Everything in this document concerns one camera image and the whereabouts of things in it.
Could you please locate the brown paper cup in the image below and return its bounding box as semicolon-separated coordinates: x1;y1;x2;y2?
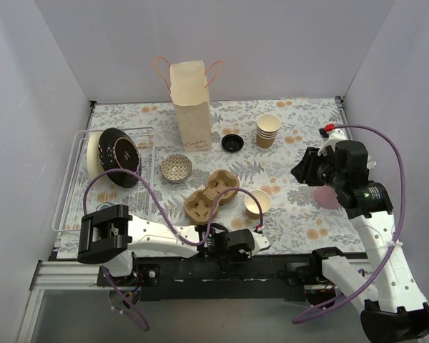
244;189;271;219

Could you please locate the brown cardboard cup carrier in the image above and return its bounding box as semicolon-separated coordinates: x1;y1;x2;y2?
184;169;240;225

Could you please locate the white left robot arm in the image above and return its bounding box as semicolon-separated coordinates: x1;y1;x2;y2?
77;205;261;286

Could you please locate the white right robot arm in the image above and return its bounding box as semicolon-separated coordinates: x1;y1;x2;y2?
291;140;429;342

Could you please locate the beige paper takeout bag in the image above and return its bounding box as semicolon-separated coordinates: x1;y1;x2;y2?
153;56;224;152

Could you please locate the floral table mat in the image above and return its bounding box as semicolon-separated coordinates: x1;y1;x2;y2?
58;99;363;259

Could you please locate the stack of brown paper cups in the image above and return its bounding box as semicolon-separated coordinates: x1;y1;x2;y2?
256;114;281;149

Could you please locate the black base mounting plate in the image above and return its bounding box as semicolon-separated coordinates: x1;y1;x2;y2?
97;254;336;303

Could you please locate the black plastic cup lid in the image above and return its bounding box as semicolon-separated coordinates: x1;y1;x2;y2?
221;134;244;154

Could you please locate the patterned ceramic bowl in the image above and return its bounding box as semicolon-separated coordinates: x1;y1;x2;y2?
159;154;193;184

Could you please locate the black round plate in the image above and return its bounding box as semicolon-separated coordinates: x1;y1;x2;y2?
98;128;142;174

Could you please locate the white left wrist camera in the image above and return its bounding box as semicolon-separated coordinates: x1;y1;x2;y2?
251;228;272;256

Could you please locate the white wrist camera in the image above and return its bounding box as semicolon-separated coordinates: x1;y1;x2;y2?
317;124;348;156
251;228;272;256

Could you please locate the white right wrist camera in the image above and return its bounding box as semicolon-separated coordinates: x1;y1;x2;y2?
317;124;348;156

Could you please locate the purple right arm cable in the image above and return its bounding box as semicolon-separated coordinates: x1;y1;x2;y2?
292;123;404;325

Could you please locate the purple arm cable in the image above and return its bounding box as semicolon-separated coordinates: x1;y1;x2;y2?
82;167;265;332
292;123;404;325

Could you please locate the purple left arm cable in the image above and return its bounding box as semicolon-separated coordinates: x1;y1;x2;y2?
82;167;265;332

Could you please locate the white wire dish rack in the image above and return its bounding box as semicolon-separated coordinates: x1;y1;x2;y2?
52;126;156;233

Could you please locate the aluminium frame rail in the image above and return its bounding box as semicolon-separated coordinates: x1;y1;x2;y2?
14;257;429;343

